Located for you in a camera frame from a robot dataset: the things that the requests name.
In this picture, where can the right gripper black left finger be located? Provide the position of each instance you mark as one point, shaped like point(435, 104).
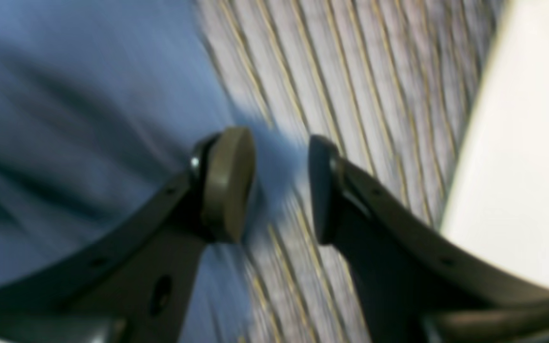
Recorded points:
point(134, 285)

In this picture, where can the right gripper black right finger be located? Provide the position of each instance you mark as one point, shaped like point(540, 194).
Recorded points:
point(413, 285)

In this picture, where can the blue T-shirt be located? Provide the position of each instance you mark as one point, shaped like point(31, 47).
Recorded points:
point(101, 101)

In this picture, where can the fan-patterned tablecloth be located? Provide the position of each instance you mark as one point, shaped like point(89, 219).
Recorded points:
point(391, 82)

